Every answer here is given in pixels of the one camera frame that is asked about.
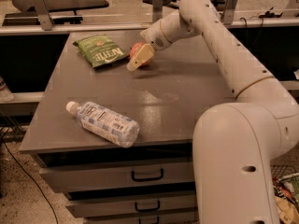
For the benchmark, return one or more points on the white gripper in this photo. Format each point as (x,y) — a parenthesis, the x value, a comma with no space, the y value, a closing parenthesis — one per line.
(154,37)

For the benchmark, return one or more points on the red apple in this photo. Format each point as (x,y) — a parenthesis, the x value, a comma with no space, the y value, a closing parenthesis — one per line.
(134,49)

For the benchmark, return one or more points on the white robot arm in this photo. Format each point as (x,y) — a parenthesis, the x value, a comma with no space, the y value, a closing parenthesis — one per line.
(232,143)

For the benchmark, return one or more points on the green Kettle chip bag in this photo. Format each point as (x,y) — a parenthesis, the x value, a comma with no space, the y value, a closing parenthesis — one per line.
(99,50)

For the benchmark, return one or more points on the green white snack bag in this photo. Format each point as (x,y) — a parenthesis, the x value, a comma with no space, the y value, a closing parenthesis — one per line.
(292,184)

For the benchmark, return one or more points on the red snack bag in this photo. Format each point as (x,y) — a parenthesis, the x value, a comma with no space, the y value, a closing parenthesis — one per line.
(284,189)

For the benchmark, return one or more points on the yellow snack bag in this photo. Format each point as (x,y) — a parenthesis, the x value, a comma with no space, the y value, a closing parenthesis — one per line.
(287,211)

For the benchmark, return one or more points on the clear plastic water bottle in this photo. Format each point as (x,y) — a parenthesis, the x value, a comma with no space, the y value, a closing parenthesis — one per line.
(114,127)

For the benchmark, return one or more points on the grey drawer cabinet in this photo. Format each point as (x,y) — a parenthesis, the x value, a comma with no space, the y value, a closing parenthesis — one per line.
(165,98)

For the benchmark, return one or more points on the dark bench table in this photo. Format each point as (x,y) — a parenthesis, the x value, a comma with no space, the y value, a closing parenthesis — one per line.
(27,12)

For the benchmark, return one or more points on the grey metal rail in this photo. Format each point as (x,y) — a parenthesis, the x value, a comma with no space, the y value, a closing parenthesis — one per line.
(67,29)

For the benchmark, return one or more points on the middle metal bracket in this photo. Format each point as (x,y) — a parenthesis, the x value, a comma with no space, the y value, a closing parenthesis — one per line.
(157,10)

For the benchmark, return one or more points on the metal bracket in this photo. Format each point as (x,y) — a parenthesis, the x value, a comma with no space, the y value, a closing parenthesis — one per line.
(229,11)
(157,10)
(43,15)

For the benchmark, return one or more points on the left metal bracket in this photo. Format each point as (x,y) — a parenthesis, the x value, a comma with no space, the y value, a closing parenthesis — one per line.
(43,15)

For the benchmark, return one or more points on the right metal bracket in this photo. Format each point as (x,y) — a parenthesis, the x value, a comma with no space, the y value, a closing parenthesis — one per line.
(229,11)

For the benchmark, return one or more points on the top drawer black handle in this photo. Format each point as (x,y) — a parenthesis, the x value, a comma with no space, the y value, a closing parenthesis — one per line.
(147,176)

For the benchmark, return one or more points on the drawer black handle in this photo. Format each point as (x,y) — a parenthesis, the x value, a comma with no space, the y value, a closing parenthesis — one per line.
(147,207)
(147,176)
(149,220)

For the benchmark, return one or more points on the middle drawer black handle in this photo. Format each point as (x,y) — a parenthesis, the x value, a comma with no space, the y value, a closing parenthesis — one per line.
(147,207)

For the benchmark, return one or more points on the bottom drawer black handle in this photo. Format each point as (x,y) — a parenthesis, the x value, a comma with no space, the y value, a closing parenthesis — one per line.
(149,220)

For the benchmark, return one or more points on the wire basket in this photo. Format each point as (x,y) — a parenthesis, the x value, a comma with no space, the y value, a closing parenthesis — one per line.
(284,174)

